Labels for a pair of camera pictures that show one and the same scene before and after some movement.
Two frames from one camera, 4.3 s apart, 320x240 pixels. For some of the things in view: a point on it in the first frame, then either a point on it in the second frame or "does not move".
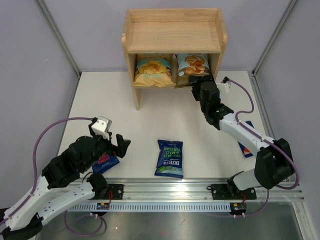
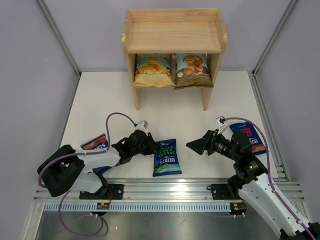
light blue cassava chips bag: x=191 y=64 does not move
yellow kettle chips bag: x=153 y=72 does not move
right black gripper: x=195 y=80 → x=207 y=142
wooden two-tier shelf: x=174 y=31 does not move
